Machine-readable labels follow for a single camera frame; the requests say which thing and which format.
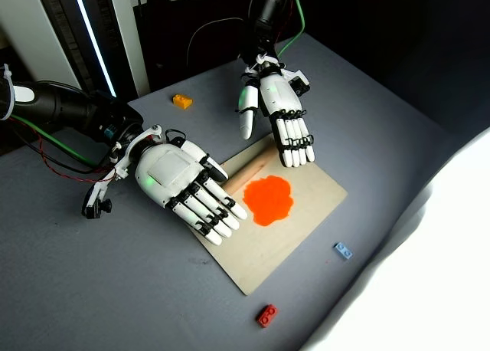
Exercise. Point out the wooden rolling pin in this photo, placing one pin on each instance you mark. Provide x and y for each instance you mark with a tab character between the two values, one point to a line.
249	172

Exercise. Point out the orange flattened dough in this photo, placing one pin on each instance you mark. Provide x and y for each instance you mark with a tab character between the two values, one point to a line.
268	199

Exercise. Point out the grey table cloth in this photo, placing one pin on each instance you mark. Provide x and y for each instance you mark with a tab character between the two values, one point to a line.
95	289

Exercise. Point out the light wooden board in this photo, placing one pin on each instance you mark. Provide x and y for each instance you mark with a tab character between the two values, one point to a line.
268	259

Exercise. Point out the light blue toy brick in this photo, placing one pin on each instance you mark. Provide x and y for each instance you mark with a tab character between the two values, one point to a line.
343	251

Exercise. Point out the white column with light strip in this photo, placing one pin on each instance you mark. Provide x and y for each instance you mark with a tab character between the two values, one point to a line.
126	33

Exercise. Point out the red toy brick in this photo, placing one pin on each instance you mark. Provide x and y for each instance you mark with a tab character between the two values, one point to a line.
267	315

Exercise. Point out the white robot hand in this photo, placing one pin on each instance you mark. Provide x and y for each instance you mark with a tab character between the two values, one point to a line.
168	171
281	94

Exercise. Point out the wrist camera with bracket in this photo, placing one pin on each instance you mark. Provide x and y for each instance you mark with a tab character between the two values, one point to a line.
93	209
299	86

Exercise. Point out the yellow toy brick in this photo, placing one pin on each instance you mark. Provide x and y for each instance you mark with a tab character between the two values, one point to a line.
181	102

